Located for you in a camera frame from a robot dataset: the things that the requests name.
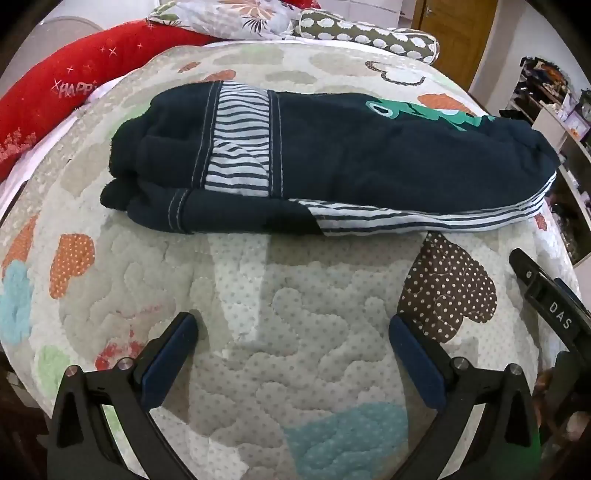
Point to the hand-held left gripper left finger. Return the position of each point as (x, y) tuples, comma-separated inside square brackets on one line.
[(168, 355)]

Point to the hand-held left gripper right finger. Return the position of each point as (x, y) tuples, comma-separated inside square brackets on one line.
[(415, 360)]

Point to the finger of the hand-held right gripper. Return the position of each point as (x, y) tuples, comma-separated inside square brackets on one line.
[(549, 300)]

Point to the navy pants with striped trim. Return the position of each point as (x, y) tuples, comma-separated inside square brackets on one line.
[(346, 152)]

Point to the quilted heart print blanket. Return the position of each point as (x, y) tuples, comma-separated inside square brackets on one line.
[(277, 300)]

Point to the white shelf unit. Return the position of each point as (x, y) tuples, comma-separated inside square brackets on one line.
[(549, 124)]

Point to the purple box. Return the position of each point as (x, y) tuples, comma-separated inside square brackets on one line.
[(578, 115)]

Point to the white bed sheet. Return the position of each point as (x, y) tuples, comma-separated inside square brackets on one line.
[(41, 143)]

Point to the wooden door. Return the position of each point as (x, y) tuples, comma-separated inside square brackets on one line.
[(457, 37)]

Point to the red plush pillow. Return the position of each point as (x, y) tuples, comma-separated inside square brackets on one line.
[(304, 2), (55, 83)]

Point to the olive polka dot bolster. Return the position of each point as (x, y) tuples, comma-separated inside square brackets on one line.
[(369, 37)]

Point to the arched beige headboard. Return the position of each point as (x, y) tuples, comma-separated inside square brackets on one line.
[(51, 37)]

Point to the glossy white wardrobe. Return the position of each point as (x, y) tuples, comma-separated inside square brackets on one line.
[(364, 11)]

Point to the floral print pillow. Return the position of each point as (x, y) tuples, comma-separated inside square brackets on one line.
[(231, 14)]

